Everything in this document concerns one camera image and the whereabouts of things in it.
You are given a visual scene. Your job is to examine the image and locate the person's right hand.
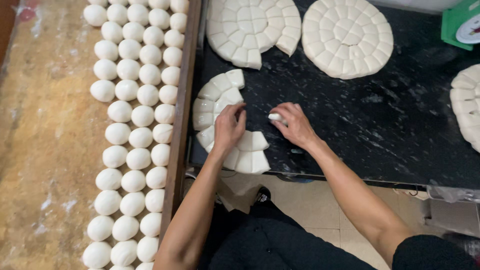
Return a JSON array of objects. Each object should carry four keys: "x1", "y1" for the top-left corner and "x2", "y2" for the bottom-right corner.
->
[{"x1": 268, "y1": 102, "x2": 320, "y2": 151}]

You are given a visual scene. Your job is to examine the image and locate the clear plastic bag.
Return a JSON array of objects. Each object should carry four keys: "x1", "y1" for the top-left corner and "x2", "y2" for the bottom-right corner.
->
[{"x1": 427, "y1": 185, "x2": 480, "y2": 204}]

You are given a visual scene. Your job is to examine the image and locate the small white dough piece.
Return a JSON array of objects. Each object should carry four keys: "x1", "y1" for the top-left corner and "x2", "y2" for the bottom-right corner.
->
[{"x1": 268, "y1": 113, "x2": 289, "y2": 126}]

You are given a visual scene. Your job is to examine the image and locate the whole cut dough disc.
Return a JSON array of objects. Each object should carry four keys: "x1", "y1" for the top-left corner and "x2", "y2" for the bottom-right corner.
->
[{"x1": 302, "y1": 0, "x2": 394, "y2": 80}]

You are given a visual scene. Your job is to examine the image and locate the cut dough disc with gap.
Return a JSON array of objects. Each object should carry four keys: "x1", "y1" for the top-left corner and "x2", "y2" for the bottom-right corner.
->
[{"x1": 206, "y1": 0, "x2": 302, "y2": 71}]

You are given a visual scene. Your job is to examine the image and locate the black shoe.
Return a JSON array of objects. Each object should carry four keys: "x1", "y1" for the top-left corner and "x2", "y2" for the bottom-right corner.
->
[{"x1": 256, "y1": 187, "x2": 272, "y2": 205}]

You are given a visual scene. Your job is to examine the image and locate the black trousers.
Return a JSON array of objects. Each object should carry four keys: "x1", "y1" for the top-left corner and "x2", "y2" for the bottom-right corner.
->
[{"x1": 198, "y1": 200, "x2": 377, "y2": 270}]

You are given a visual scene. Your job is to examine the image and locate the white container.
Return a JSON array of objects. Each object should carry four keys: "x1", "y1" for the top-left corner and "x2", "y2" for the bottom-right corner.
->
[{"x1": 369, "y1": 0, "x2": 464, "y2": 14}]

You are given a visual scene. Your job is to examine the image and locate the rows of white dough balls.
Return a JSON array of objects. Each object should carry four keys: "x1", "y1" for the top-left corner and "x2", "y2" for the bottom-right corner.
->
[{"x1": 82, "y1": 0, "x2": 190, "y2": 270}]

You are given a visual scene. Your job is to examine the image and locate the brown wooden table rail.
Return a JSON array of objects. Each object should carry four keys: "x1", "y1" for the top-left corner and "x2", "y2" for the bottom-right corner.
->
[{"x1": 159, "y1": 0, "x2": 203, "y2": 246}]

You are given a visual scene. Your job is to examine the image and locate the person's left hand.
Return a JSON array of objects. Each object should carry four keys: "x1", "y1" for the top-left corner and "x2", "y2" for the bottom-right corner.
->
[{"x1": 213, "y1": 103, "x2": 247, "y2": 155}]

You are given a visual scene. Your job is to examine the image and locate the green weighing scale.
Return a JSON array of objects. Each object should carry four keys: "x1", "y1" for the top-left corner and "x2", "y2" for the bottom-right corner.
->
[{"x1": 441, "y1": 0, "x2": 480, "y2": 51}]

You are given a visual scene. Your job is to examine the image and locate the broken ring of cut dough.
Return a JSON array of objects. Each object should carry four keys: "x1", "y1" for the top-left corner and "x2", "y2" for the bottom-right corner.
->
[{"x1": 192, "y1": 69, "x2": 271, "y2": 175}]

